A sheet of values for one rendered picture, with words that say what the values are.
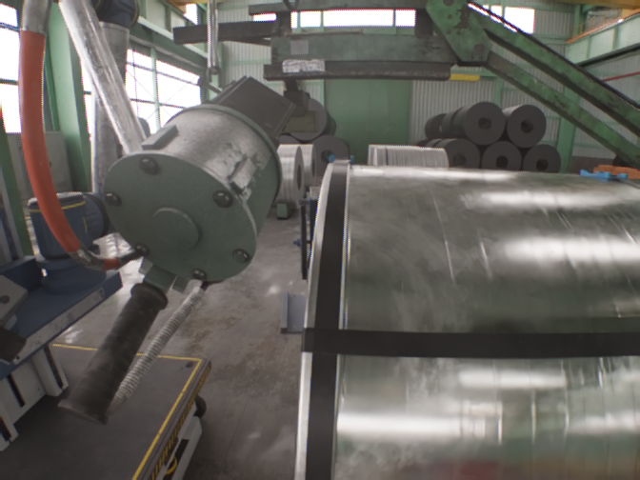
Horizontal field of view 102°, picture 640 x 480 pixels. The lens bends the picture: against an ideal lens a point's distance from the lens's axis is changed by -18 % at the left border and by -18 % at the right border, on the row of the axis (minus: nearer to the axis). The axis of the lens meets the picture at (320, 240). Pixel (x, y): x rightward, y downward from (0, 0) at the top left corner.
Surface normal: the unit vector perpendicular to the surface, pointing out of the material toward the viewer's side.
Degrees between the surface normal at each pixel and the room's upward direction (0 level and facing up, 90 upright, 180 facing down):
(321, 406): 55
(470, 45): 90
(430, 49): 90
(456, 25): 90
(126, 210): 115
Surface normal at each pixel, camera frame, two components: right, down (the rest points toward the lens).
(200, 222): -0.13, 0.68
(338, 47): -0.11, 0.30
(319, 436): -0.09, -0.23
